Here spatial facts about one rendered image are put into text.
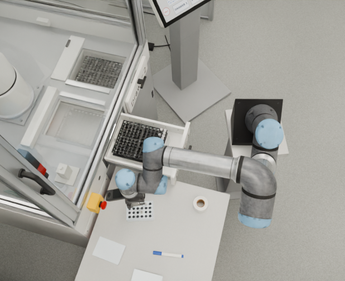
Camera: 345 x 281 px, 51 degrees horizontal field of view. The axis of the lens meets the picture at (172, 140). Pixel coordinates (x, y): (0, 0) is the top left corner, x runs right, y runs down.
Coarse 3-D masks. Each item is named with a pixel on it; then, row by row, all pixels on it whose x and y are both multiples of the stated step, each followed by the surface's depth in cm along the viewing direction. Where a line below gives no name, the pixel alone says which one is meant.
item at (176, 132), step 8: (120, 120) 184; (128, 120) 183; (136, 120) 181; (144, 120) 178; (152, 120) 177; (168, 128) 178; (176, 128) 176; (112, 136) 177; (176, 136) 180; (112, 144) 179; (176, 144) 178; (112, 160) 169; (120, 160) 176; (128, 160) 175; (128, 168) 172; (136, 168) 170; (168, 168) 173; (168, 176) 167
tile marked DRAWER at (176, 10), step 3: (183, 0) 192; (186, 0) 193; (177, 3) 191; (180, 3) 192; (183, 3) 193; (186, 3) 194; (174, 6) 191; (177, 6) 192; (180, 6) 192; (183, 6) 193; (186, 6) 194; (189, 6) 195; (174, 9) 192; (177, 9) 192; (180, 9) 193; (183, 9) 194; (174, 12) 192; (177, 12) 193
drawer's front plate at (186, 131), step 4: (188, 124) 172; (184, 128) 171; (188, 128) 172; (184, 132) 170; (188, 132) 176; (184, 136) 170; (188, 136) 180; (184, 140) 169; (180, 144) 168; (184, 144) 172; (176, 168) 163; (172, 172) 162; (176, 172) 165; (172, 176) 162; (172, 180) 164; (172, 184) 170
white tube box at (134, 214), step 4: (148, 204) 170; (152, 204) 170; (132, 208) 170; (136, 208) 170; (140, 208) 170; (144, 208) 170; (148, 208) 170; (152, 208) 170; (128, 212) 170; (132, 212) 169; (136, 212) 169; (144, 212) 169; (148, 212) 169; (152, 212) 169; (128, 216) 169; (132, 216) 168; (136, 216) 168; (140, 216) 169; (144, 216) 168; (148, 216) 168; (152, 216) 168; (128, 220) 169; (132, 220) 169; (136, 220) 169; (140, 220) 170; (144, 220) 170; (148, 220) 170; (152, 220) 170
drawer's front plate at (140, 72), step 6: (144, 60) 190; (138, 66) 187; (144, 66) 192; (138, 72) 185; (138, 78) 186; (132, 84) 182; (138, 84) 189; (132, 90) 181; (138, 90) 192; (132, 96) 183; (126, 102) 179; (132, 102) 185; (132, 108) 188
